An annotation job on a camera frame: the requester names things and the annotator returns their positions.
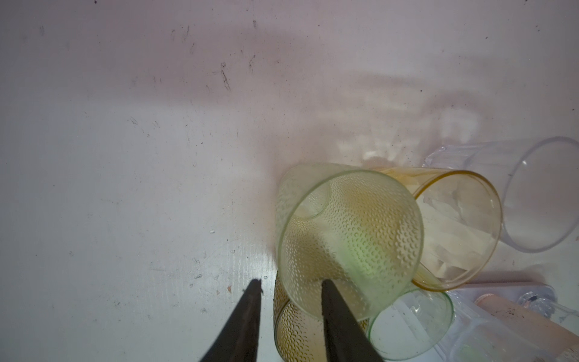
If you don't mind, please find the clear cup row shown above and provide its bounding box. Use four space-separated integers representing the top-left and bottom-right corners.
434 292 555 361
423 137 578 253

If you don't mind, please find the lavender tray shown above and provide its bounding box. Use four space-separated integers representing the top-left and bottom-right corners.
420 282 578 361

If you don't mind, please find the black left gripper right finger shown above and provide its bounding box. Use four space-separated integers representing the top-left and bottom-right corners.
321 279 383 361

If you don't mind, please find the clear cup front row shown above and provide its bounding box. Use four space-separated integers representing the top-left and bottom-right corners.
434 292 555 361

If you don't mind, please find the pale yellow textured cup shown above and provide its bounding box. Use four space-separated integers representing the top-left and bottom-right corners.
275 162 424 321

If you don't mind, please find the green cup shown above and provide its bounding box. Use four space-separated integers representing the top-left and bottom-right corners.
366 284 455 361

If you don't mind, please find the small clear cup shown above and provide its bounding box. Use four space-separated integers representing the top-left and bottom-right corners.
517 292 578 335

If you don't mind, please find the pink cup back row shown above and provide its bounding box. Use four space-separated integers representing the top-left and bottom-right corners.
475 294 578 361

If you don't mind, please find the olive textured cup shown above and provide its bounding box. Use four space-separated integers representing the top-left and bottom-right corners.
272 271 369 362

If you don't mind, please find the clear cup back row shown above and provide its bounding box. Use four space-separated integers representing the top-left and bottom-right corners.
423 137 578 253

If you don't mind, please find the amber yellow cup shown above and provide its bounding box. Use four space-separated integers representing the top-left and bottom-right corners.
380 167 503 292

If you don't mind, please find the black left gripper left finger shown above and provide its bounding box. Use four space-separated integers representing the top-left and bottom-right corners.
201 279 262 361

